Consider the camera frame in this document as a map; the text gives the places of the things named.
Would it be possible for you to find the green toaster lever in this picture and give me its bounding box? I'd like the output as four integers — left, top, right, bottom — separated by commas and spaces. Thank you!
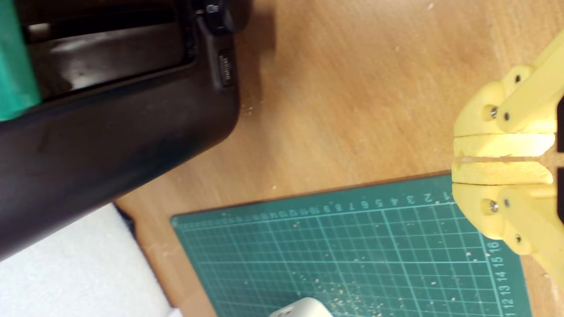
0, 0, 42, 122

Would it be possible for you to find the white rounded block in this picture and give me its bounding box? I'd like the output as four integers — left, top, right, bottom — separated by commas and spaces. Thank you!
269, 297, 333, 317

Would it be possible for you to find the green cutting mat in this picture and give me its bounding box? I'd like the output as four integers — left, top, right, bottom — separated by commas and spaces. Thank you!
170, 174, 534, 317

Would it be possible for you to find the black two-slot toaster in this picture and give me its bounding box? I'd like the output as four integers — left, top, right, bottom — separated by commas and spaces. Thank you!
0, 0, 254, 262

